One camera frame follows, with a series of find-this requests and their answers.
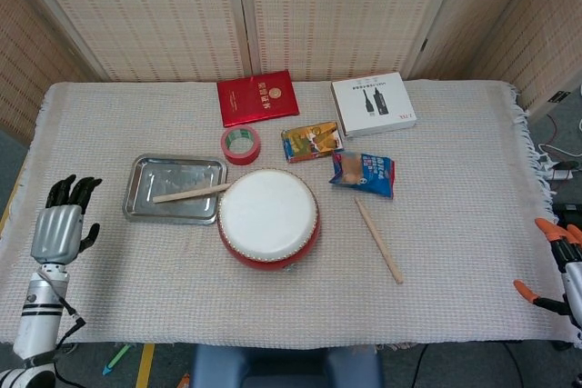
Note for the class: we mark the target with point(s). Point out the blue snack bag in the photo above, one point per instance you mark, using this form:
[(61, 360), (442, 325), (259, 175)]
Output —
[(364, 174)]

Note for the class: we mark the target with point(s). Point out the green pen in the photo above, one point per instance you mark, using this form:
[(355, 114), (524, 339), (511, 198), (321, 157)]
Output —
[(116, 360)]

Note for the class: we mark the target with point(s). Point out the yellow snack packet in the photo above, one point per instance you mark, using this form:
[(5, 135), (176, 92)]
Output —
[(309, 142)]

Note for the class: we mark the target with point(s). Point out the right silver orange-tipped robot hand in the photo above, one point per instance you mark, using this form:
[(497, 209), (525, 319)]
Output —
[(573, 288)]

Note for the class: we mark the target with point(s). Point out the wooden drumstick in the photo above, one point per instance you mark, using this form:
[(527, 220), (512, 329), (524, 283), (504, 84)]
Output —
[(191, 194), (378, 240)]

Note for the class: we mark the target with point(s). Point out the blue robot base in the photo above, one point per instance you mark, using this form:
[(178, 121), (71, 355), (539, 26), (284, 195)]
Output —
[(273, 365)]

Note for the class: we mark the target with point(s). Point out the bamboo folding screen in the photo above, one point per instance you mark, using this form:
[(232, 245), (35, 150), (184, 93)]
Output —
[(159, 20)]

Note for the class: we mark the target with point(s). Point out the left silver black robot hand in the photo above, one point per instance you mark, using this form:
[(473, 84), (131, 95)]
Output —
[(57, 233)]

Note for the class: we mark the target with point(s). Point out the rectangular metal tray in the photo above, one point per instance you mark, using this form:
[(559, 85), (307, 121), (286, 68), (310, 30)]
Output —
[(168, 174)]

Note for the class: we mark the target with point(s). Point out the white power strip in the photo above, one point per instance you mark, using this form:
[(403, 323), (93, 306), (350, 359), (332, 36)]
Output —
[(561, 174)]

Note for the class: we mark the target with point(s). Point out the red tape roll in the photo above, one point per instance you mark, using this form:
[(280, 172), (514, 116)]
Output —
[(241, 159)]

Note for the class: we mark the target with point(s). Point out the red certificate booklet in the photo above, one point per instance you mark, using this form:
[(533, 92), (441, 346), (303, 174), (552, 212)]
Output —
[(257, 99)]

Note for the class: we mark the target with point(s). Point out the red drum with white skin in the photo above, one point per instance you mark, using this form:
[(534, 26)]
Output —
[(268, 213)]

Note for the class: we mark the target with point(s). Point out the small orange object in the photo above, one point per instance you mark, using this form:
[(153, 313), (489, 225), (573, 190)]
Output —
[(184, 381)]

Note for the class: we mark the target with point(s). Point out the white woven tablecloth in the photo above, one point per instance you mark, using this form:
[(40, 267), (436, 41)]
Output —
[(159, 301)]

